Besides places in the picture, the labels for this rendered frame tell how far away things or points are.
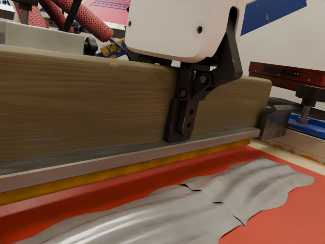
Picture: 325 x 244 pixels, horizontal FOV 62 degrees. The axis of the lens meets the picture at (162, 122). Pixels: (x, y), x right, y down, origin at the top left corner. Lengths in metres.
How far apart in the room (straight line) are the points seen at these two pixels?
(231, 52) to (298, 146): 0.28
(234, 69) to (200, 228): 0.12
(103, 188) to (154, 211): 0.05
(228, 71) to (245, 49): 2.29
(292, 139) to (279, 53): 1.93
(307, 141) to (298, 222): 0.22
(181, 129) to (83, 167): 0.09
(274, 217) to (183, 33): 0.17
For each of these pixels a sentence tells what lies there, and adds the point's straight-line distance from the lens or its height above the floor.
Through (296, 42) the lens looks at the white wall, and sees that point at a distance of 2.34.
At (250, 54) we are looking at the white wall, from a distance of 2.47.
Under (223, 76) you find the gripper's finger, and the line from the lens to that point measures 0.21.
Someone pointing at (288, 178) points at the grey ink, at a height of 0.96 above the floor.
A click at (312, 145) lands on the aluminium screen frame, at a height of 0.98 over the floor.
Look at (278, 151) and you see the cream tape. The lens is 0.45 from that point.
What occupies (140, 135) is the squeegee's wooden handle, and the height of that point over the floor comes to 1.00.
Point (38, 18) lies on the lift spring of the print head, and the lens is 0.71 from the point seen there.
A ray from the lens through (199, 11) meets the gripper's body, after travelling 0.21.
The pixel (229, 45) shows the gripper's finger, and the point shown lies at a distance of 0.22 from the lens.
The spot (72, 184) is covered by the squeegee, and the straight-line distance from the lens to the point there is 0.22.
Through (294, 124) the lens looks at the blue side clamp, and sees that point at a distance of 0.46.
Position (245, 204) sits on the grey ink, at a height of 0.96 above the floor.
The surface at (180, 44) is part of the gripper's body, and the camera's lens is 0.21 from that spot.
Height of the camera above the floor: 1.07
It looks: 14 degrees down
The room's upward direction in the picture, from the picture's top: 10 degrees clockwise
